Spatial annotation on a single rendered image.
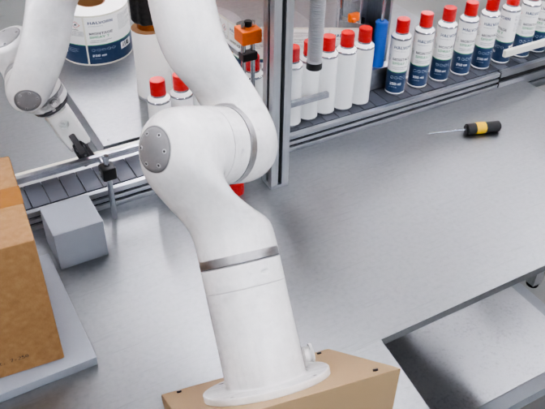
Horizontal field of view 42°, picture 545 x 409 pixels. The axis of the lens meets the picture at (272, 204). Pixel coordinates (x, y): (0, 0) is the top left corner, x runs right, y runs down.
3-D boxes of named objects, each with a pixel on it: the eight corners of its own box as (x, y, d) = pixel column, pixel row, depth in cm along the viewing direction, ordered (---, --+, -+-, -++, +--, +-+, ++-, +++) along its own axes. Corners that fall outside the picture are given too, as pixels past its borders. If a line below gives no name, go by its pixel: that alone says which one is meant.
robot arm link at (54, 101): (66, 90, 138) (74, 101, 140) (53, 71, 144) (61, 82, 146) (28, 113, 137) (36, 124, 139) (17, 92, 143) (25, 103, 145)
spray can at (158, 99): (171, 150, 167) (164, 71, 154) (178, 161, 163) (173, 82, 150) (150, 155, 165) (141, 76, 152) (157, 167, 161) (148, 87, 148)
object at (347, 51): (344, 99, 186) (350, 25, 174) (355, 108, 183) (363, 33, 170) (328, 104, 184) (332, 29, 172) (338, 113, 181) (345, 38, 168)
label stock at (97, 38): (147, 45, 209) (142, -3, 200) (100, 72, 196) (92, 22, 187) (95, 28, 217) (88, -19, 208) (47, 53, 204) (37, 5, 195)
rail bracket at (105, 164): (113, 201, 159) (102, 139, 149) (124, 220, 154) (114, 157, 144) (98, 205, 158) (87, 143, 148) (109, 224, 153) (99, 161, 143)
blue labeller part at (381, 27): (376, 75, 193) (383, 17, 182) (384, 80, 190) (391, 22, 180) (366, 78, 191) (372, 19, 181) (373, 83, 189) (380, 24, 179)
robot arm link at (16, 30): (62, 96, 137) (59, 71, 143) (26, 41, 127) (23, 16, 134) (23, 114, 137) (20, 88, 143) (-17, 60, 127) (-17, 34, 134)
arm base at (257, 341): (313, 361, 116) (288, 251, 117) (346, 379, 98) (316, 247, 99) (199, 391, 113) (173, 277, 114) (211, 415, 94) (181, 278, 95)
